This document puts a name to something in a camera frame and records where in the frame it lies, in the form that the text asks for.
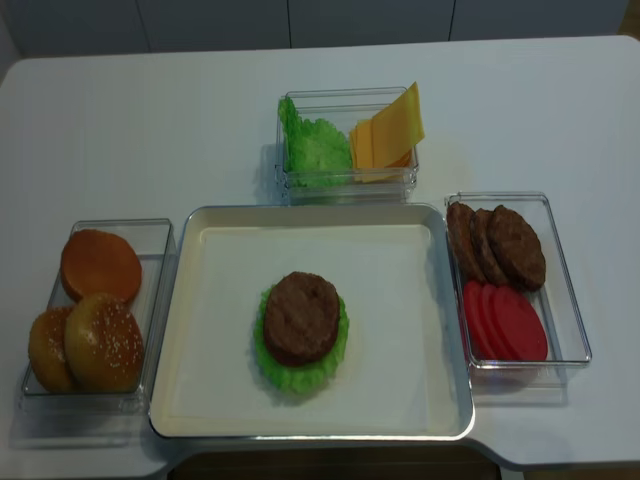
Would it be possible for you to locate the yellow cheese slice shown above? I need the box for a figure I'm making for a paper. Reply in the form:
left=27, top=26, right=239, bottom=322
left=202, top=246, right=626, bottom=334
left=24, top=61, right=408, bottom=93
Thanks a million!
left=371, top=82, right=425, bottom=168

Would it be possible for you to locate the green lettuce in container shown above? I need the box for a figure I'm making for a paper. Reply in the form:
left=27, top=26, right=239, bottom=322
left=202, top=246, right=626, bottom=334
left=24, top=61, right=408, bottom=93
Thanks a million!
left=278, top=97, right=352, bottom=188

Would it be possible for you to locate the flat yellow cheese slices stack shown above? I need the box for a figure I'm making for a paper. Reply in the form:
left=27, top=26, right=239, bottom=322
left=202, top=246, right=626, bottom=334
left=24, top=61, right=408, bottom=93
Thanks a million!
left=349, top=120, right=412, bottom=183

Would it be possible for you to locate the clear lettuce cheese container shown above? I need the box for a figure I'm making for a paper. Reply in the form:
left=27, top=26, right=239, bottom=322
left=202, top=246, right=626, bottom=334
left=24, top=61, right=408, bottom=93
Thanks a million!
left=274, top=87, right=419, bottom=205

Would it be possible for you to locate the green lettuce leaf under patty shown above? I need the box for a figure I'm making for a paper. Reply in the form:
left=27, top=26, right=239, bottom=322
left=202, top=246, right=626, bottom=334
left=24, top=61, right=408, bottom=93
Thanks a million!
left=253, top=284, right=350, bottom=396

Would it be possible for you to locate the brown meat patty on tray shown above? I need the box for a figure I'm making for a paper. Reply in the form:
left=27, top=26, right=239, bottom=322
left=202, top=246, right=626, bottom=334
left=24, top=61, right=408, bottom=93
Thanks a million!
left=263, top=271, right=340, bottom=368

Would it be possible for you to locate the silver metal tray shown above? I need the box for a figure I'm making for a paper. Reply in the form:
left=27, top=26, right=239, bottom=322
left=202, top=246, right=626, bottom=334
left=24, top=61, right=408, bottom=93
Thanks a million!
left=149, top=204, right=475, bottom=448

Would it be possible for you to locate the left brown patty in container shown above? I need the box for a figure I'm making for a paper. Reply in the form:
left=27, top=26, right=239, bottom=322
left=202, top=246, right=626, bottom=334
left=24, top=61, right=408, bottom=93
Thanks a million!
left=446, top=202, right=487, bottom=284

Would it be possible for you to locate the brown patty in container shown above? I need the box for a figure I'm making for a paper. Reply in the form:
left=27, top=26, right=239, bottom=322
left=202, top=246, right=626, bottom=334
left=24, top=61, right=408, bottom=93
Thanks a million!
left=487, top=205, right=546, bottom=292
left=470, top=208, right=510, bottom=286
left=446, top=202, right=487, bottom=284

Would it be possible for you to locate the white paper tray liner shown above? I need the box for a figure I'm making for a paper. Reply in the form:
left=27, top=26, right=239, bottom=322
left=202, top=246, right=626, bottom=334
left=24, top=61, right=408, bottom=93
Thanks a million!
left=154, top=226, right=459, bottom=435

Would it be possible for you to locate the middle brown patty in container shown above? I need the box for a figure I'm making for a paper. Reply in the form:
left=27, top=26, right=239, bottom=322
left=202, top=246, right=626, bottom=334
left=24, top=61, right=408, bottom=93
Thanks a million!
left=470, top=208, right=510, bottom=286

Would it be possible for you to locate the middle red tomato slice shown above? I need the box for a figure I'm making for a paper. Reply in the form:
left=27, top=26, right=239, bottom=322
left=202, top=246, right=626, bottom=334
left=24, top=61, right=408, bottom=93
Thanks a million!
left=480, top=284, right=514, bottom=361

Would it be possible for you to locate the red tomato slice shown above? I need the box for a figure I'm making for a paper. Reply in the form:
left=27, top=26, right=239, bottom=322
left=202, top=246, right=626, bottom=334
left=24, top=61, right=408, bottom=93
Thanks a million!
left=463, top=281, right=496, bottom=360
left=480, top=284, right=514, bottom=361
left=492, top=286, right=548, bottom=362

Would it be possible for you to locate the left red tomato slice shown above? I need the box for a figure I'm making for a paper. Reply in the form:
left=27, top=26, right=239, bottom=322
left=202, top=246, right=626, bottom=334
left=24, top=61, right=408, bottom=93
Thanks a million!
left=463, top=281, right=496, bottom=360

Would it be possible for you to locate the right brown patty in container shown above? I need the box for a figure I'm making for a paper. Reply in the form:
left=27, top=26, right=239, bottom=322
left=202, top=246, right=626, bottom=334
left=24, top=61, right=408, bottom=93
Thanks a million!
left=487, top=205, right=546, bottom=292

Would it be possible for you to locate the clear patty tomato container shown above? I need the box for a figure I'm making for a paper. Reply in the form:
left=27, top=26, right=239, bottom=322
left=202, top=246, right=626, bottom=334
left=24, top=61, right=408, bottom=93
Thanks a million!
left=445, top=192, right=592, bottom=383

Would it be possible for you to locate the right red tomato slice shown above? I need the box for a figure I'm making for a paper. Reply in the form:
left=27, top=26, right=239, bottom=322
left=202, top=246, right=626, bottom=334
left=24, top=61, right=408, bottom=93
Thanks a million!
left=492, top=286, right=548, bottom=362

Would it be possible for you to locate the plain orange bun bottom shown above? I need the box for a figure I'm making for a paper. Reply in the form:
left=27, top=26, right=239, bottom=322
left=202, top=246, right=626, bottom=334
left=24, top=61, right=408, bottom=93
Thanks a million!
left=60, top=229, right=142, bottom=303

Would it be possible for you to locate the right sesame bun top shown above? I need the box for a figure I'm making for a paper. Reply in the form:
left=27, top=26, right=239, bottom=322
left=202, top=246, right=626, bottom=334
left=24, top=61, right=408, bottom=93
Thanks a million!
left=64, top=293, right=145, bottom=393

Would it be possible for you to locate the sesame bun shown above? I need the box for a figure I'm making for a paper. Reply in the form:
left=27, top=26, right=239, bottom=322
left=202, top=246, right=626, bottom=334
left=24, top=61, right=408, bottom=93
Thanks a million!
left=64, top=293, right=145, bottom=393
left=28, top=306, right=78, bottom=393

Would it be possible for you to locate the clear bun container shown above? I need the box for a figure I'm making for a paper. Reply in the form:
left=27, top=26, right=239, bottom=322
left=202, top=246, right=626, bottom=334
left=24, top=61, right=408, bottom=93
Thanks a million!
left=19, top=219, right=176, bottom=415

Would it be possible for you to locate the left sesame bun top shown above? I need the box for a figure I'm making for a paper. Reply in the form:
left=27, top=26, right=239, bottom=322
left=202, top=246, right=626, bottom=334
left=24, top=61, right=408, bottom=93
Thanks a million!
left=28, top=306, right=78, bottom=393

